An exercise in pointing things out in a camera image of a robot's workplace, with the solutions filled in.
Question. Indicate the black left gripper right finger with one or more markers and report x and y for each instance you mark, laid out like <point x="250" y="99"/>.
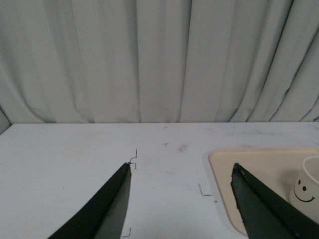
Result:
<point x="264" y="213"/>

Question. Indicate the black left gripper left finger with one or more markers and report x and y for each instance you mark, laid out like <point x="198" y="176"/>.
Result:
<point x="103" y="216"/>

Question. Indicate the cream mug with black handle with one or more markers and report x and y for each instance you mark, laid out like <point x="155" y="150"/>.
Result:
<point x="304" y="195"/>

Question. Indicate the beige rectangular plastic tray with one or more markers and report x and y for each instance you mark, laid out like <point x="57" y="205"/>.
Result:
<point x="276" y="167"/>

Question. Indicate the white pleated curtain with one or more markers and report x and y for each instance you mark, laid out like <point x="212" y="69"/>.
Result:
<point x="105" y="61"/>

